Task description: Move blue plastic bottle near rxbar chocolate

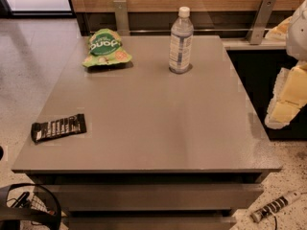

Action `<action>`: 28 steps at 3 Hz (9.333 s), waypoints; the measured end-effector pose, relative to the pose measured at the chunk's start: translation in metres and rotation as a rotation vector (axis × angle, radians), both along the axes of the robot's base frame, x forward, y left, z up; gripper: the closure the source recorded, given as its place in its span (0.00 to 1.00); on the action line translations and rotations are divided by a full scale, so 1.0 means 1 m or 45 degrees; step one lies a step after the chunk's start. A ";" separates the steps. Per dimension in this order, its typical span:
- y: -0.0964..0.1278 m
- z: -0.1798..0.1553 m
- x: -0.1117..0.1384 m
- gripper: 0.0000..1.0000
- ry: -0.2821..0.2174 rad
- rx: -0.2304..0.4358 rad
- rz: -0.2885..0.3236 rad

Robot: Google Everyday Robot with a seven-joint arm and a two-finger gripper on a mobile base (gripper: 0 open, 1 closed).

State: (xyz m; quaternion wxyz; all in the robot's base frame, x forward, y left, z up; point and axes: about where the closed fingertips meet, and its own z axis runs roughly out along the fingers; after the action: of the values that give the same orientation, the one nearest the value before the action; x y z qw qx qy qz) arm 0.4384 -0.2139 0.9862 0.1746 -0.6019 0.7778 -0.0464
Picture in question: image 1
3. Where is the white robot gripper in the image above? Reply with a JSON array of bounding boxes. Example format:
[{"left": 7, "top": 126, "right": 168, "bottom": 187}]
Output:
[{"left": 265, "top": 0, "right": 307, "bottom": 129}]

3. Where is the clear plastic water bottle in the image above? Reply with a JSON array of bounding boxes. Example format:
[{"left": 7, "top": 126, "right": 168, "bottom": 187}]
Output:
[{"left": 169, "top": 7, "right": 194, "bottom": 74}]

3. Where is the black rxbar chocolate bar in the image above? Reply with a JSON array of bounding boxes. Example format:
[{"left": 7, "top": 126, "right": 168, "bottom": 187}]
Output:
[{"left": 31, "top": 114, "right": 87, "bottom": 144}]

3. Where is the grey drawer cabinet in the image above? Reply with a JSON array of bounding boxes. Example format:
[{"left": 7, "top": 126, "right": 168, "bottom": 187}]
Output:
[{"left": 12, "top": 36, "right": 281, "bottom": 230}]

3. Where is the white power strip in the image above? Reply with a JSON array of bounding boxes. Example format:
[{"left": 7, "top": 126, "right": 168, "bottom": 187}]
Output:
[{"left": 250, "top": 191, "right": 301, "bottom": 223}]

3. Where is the green snack bag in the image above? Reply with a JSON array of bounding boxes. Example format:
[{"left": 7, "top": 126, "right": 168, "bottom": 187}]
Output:
[{"left": 83, "top": 29, "right": 132, "bottom": 68}]

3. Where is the black round basket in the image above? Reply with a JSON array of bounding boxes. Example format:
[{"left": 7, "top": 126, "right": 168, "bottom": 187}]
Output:
[{"left": 0, "top": 183, "right": 61, "bottom": 230}]

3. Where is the right metal bracket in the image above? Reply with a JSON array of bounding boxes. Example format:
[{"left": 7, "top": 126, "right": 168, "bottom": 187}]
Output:
[{"left": 247, "top": 0, "right": 276, "bottom": 45}]

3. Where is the metal bracket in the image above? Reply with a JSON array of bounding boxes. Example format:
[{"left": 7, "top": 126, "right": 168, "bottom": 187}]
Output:
[
  {"left": 247, "top": 0, "right": 276, "bottom": 45},
  {"left": 113, "top": 0, "right": 130, "bottom": 35}
]

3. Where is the black power cable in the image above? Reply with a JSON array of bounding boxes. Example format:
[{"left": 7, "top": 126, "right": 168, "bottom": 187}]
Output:
[{"left": 267, "top": 206, "right": 279, "bottom": 230}]

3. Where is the left metal bracket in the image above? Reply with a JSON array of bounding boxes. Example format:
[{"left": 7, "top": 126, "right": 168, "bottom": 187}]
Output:
[{"left": 113, "top": 0, "right": 130, "bottom": 35}]

